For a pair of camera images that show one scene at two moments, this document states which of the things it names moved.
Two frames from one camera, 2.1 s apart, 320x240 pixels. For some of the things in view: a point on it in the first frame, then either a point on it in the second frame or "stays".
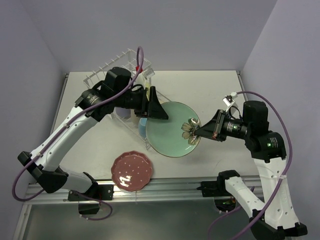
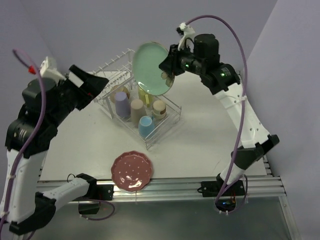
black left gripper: x=153 y=107 to x=92 y=84
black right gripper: x=213 y=129 to x=170 y=62
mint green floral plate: x=174 y=137 to x=150 y=78
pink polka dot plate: x=131 y=171 stays
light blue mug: x=142 y=126 stays
